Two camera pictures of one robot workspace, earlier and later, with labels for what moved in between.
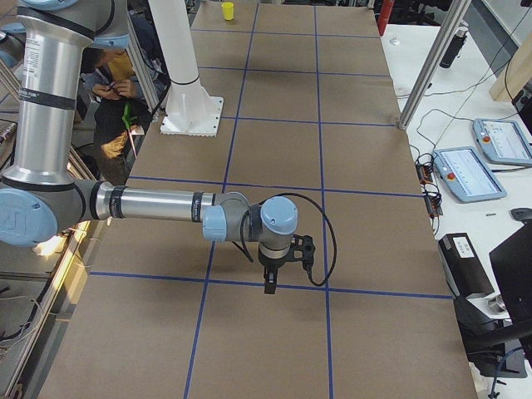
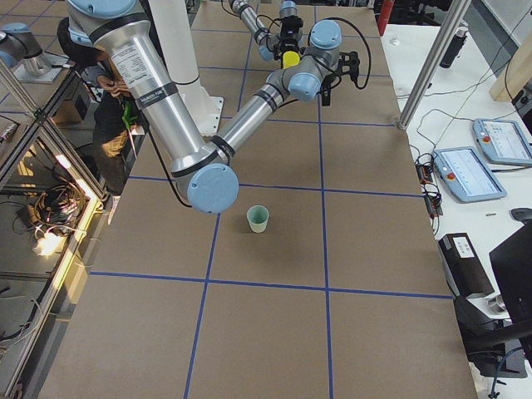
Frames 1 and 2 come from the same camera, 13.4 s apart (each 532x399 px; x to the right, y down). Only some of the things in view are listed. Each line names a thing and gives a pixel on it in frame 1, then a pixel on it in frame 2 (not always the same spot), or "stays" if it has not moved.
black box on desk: x=465 y=266 stays
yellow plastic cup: x=228 y=10 → x=290 y=58
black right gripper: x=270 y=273 → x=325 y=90
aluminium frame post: x=434 y=63 stays
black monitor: x=512 y=264 stays
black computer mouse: x=522 y=214 stays
